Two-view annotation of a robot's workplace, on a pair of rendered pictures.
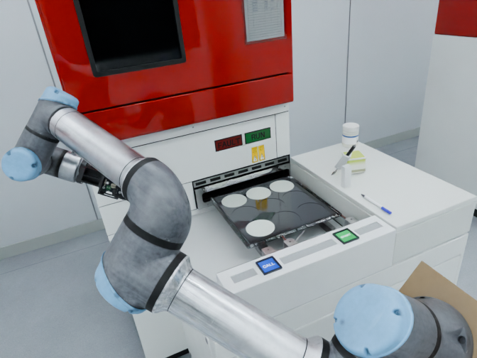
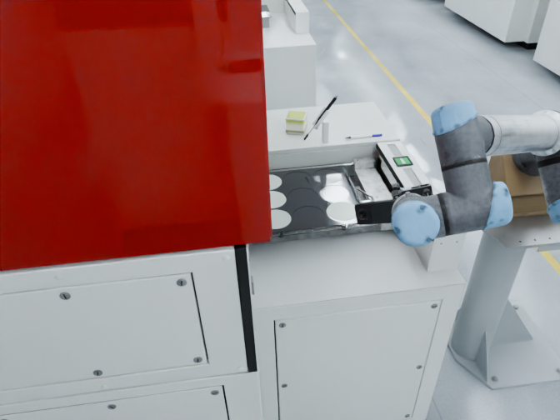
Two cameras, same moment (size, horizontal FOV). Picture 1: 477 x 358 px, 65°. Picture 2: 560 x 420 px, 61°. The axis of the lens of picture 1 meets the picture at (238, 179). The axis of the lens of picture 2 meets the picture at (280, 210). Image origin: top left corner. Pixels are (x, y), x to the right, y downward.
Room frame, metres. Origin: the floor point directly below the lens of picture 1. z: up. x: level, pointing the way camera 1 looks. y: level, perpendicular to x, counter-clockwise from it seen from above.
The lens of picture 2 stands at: (0.95, 1.19, 1.83)
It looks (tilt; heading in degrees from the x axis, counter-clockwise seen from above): 37 degrees down; 284
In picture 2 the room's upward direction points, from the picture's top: 2 degrees counter-clockwise
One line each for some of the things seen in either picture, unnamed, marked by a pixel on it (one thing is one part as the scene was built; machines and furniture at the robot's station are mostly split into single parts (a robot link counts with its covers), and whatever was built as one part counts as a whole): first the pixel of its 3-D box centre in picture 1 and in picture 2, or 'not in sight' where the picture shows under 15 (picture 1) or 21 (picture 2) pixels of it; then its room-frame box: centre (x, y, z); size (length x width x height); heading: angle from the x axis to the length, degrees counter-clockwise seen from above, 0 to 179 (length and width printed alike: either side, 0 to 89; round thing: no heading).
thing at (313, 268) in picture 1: (309, 269); (412, 198); (0.84, -0.18, 0.89); 0.55 x 0.09 x 0.14; 111
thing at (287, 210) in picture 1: (271, 205); (302, 197); (1.21, -0.11, 0.90); 0.34 x 0.34 x 0.01; 21
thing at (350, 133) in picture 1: (350, 135); not in sight; (1.54, -0.52, 1.01); 0.07 x 0.07 x 0.10
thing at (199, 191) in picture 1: (244, 185); not in sight; (1.40, -0.02, 0.89); 0.44 x 0.02 x 0.10; 111
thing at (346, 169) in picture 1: (343, 168); (321, 125); (1.19, -0.38, 1.03); 0.06 x 0.04 x 0.13; 21
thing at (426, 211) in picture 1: (369, 190); (309, 141); (1.26, -0.51, 0.89); 0.62 x 0.35 x 0.14; 21
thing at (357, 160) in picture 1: (353, 162); (296, 122); (1.30, -0.45, 1.00); 0.07 x 0.07 x 0.07; 2
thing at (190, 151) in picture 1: (200, 167); (237, 207); (1.35, 0.15, 1.02); 0.82 x 0.03 x 0.40; 111
